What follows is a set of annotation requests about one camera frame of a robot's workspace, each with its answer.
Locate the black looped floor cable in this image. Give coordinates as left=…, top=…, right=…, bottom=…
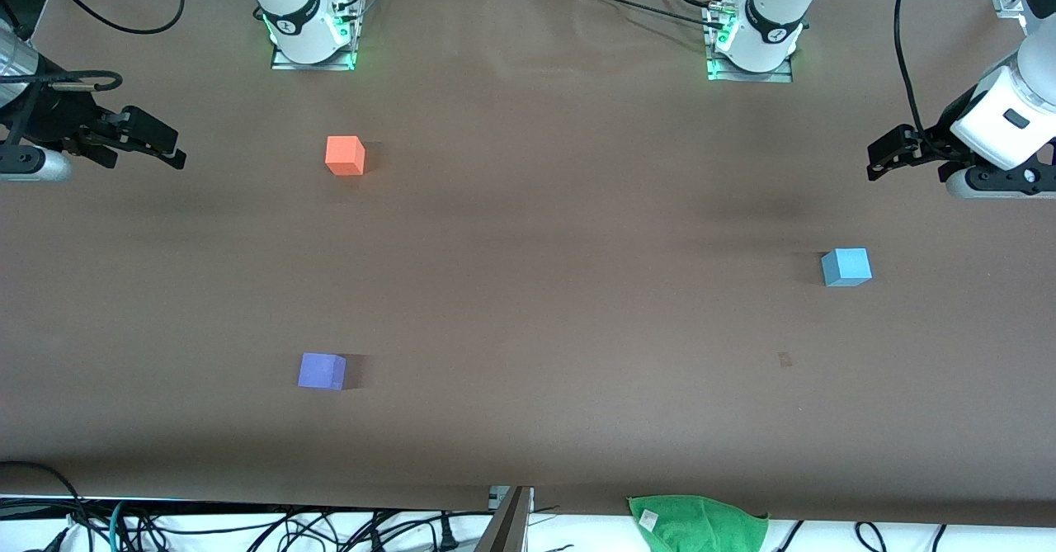
left=0, top=461, right=87, bottom=552

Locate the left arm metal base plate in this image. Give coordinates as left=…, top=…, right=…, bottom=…
left=705, top=7, right=794, bottom=84

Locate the green cloth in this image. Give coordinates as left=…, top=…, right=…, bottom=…
left=627, top=494, right=770, bottom=552

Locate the blue block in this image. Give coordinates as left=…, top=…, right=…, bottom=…
left=821, top=248, right=873, bottom=288

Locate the orange block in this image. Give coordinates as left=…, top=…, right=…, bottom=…
left=325, top=135, right=366, bottom=177

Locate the purple block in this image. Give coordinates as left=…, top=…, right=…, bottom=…
left=298, top=352, right=347, bottom=391

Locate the brown table mat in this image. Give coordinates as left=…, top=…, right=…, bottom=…
left=0, top=0, right=1056, bottom=528

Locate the aluminium profile post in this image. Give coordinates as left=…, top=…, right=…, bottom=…
left=474, top=486, right=535, bottom=552

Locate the black cable with plug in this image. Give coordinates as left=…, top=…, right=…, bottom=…
left=363, top=509, right=460, bottom=551

